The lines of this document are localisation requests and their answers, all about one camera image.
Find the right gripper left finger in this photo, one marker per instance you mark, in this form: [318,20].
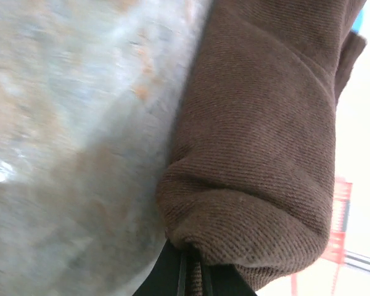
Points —
[166,274]

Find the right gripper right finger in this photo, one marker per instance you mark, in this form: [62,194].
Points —
[225,280]

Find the brown long pants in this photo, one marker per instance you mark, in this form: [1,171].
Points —
[249,123]

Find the pink plastic basket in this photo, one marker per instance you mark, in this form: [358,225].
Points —
[339,243]

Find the blue oval seal sticker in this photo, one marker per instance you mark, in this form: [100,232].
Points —
[357,18]

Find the aluminium corner post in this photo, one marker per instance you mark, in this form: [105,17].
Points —
[365,261]

